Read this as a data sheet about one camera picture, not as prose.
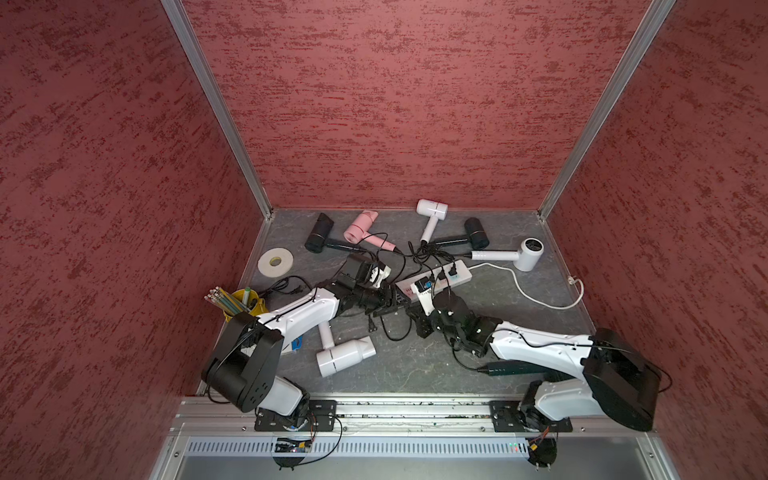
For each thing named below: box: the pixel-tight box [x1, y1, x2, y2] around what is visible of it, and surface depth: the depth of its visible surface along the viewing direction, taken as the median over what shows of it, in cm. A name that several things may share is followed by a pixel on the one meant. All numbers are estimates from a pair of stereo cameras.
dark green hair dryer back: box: [435, 217, 489, 250], surface depth 111 cm
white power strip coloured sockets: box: [396, 260, 472, 302], surface depth 99 cm
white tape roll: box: [258, 247, 294, 277], surface depth 106 cm
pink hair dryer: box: [343, 209, 396, 252], surface depth 111 cm
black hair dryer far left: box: [304, 213, 363, 253], surface depth 109 cm
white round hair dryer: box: [470, 237, 544, 272], surface depth 103 cm
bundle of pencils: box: [204, 286, 251, 316], surface depth 79 cm
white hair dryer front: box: [316, 321, 377, 378], surface depth 81 cm
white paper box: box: [291, 335, 304, 353], surface depth 87 cm
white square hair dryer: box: [416, 198, 449, 243], surface depth 117 cm
